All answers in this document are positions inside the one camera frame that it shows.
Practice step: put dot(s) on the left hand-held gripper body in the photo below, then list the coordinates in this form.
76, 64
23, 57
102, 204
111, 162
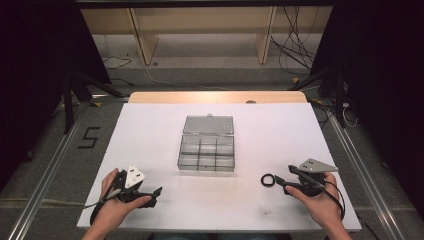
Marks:
132, 176

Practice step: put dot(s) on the white table cover sheet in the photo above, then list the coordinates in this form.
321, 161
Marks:
233, 206

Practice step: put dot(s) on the clear plastic compartment box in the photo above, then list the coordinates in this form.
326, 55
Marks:
206, 146

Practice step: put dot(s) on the black tripod stand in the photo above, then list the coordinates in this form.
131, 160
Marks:
338, 90
71, 96

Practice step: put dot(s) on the person's left hand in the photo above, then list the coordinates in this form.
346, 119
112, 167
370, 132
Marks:
115, 210

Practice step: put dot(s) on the black tape floor mark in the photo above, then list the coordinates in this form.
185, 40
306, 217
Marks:
89, 137

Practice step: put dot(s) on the person's right hand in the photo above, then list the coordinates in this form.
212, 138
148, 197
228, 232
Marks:
325, 206

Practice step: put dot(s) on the black curtain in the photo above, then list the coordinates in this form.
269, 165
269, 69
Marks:
36, 66
383, 83

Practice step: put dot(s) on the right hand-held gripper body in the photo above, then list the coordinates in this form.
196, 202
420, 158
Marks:
315, 166

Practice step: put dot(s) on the light wooden table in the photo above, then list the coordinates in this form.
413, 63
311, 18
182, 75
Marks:
186, 97

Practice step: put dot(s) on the aluminium floor rail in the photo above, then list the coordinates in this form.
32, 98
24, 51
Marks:
46, 180
370, 186

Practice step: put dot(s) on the light wooden shelf unit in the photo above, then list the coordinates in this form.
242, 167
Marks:
206, 20

